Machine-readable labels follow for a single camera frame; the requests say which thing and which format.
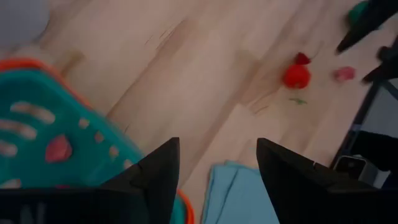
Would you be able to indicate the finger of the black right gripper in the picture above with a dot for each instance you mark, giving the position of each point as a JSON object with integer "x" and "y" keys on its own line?
{"x": 363, "y": 31}
{"x": 385, "y": 67}

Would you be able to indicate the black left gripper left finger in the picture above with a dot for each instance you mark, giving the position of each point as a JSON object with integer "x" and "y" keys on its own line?
{"x": 158, "y": 180}

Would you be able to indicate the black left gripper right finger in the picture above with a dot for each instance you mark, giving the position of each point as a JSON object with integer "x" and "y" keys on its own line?
{"x": 292, "y": 186}

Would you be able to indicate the green toy vegetable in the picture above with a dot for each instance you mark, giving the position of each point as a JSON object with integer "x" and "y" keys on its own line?
{"x": 357, "y": 12}

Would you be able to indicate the red toy strawberry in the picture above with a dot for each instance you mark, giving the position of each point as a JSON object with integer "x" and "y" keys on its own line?
{"x": 58, "y": 149}

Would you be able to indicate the pink toy produce piece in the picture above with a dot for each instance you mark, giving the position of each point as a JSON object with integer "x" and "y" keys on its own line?
{"x": 344, "y": 74}

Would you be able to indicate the light blue cloth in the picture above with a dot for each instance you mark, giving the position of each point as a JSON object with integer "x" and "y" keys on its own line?
{"x": 236, "y": 199}

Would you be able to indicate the grey box device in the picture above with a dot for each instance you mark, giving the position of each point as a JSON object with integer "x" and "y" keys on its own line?
{"x": 354, "y": 168}

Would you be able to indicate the dark red toy piece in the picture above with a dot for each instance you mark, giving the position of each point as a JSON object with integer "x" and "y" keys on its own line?
{"x": 302, "y": 59}

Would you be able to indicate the teal colander with orange rim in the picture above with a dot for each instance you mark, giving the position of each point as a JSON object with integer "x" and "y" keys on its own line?
{"x": 81, "y": 161}

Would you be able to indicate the red toy tomato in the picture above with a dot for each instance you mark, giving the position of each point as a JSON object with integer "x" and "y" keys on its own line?
{"x": 297, "y": 77}

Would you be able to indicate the black bulky object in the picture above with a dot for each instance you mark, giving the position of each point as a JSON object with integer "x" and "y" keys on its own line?
{"x": 379, "y": 149}

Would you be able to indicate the small green toy stem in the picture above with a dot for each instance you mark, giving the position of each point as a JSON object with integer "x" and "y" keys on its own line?
{"x": 298, "y": 100}

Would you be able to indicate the black table frame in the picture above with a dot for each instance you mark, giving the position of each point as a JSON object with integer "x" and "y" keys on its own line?
{"x": 360, "y": 118}

